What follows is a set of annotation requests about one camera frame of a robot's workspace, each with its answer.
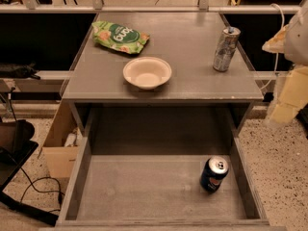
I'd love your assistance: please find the silver energy drink can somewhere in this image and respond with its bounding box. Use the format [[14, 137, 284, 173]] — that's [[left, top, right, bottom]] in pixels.
[[213, 26, 241, 72]]

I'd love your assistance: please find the metal railing frame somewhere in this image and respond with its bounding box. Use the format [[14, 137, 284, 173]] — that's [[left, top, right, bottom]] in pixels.
[[0, 0, 308, 15]]

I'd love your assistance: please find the cardboard box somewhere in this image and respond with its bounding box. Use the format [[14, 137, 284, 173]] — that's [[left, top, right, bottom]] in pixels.
[[41, 102, 79, 178]]

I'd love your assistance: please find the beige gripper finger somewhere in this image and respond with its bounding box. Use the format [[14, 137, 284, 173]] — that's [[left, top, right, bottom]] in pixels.
[[262, 25, 288, 53], [269, 65, 308, 125]]

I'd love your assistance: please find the grey open drawer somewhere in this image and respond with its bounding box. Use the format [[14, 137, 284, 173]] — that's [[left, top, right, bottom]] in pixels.
[[56, 108, 269, 231]]

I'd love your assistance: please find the blue pepsi can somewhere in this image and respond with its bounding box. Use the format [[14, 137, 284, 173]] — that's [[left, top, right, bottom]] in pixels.
[[200, 156, 229, 193]]

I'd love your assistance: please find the green chip bag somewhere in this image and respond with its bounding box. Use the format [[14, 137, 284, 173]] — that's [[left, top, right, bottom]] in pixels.
[[91, 21, 150, 54]]

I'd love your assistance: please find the white paper bowl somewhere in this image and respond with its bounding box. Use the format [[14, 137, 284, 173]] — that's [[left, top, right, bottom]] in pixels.
[[123, 57, 172, 90]]

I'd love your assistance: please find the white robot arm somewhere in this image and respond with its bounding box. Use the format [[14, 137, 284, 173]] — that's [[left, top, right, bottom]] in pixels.
[[262, 8, 308, 127]]

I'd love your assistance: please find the black chair base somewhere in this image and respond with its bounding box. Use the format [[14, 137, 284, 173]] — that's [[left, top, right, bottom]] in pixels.
[[0, 119, 58, 226]]

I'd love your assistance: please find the grey cabinet counter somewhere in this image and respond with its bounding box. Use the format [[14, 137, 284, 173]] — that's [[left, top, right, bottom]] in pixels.
[[62, 11, 265, 137]]

